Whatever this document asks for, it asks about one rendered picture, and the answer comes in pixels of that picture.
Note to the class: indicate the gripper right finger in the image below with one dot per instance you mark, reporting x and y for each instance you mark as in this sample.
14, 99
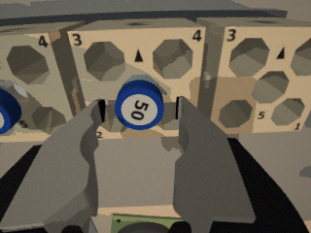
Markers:
220, 188

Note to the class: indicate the grey bench mat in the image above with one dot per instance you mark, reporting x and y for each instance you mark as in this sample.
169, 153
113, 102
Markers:
136, 172

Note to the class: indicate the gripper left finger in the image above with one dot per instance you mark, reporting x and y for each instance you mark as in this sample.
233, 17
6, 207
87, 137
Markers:
51, 186

